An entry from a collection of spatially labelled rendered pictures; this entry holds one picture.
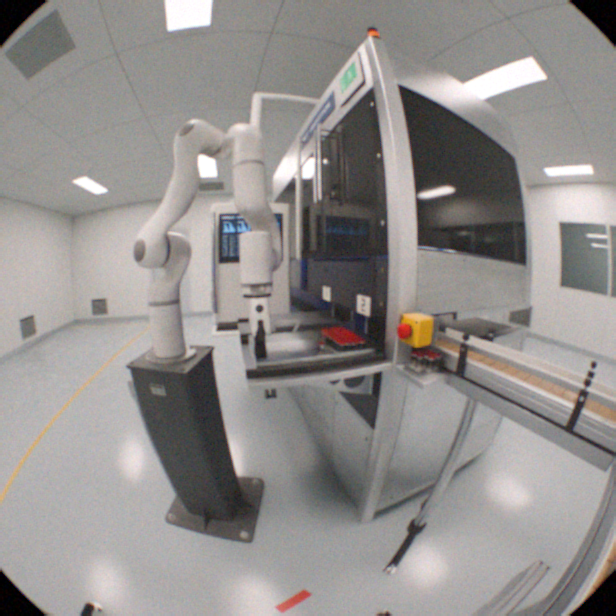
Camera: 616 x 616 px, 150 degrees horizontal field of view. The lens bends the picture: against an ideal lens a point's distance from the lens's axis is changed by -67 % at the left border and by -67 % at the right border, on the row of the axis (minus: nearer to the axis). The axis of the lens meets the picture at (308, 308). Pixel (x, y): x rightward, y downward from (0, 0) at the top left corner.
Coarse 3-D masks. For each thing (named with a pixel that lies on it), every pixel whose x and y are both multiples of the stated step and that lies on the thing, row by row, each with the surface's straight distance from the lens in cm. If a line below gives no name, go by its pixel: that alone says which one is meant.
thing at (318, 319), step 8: (304, 312) 127; (312, 312) 128; (320, 312) 129; (328, 312) 131; (272, 320) 124; (280, 320) 124; (288, 320) 124; (296, 320) 124; (304, 320) 123; (312, 320) 123; (320, 320) 123; (328, 320) 123; (336, 320) 124; (272, 328) 105; (280, 328) 98; (288, 328) 99; (304, 328) 101; (312, 328) 102; (344, 328) 107; (352, 328) 109
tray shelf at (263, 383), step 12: (240, 324) 120; (360, 336) 99; (384, 348) 86; (252, 360) 75; (384, 360) 76; (312, 372) 66; (324, 372) 66; (336, 372) 66; (348, 372) 67; (360, 372) 69; (372, 372) 71; (252, 384) 61; (264, 384) 62; (276, 384) 62; (288, 384) 63; (300, 384) 64
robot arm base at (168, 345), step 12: (156, 312) 84; (168, 312) 83; (180, 312) 87; (156, 324) 85; (168, 324) 84; (180, 324) 87; (156, 336) 86; (168, 336) 85; (180, 336) 87; (156, 348) 88; (168, 348) 86; (180, 348) 87; (192, 348) 94; (156, 360) 87; (168, 360) 85; (180, 360) 84
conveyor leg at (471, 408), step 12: (468, 396) 71; (468, 408) 75; (468, 420) 77; (456, 432) 81; (468, 432) 80; (456, 444) 82; (456, 456) 85; (444, 468) 90; (444, 480) 93; (432, 492) 100; (432, 504) 105; (420, 516) 113
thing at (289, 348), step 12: (252, 336) 89; (276, 336) 90; (288, 336) 91; (300, 336) 92; (312, 336) 93; (252, 348) 75; (276, 348) 84; (288, 348) 84; (300, 348) 84; (312, 348) 84; (372, 348) 75; (264, 360) 74; (276, 360) 65; (288, 360) 66; (300, 360) 66; (312, 360) 67; (324, 360) 69
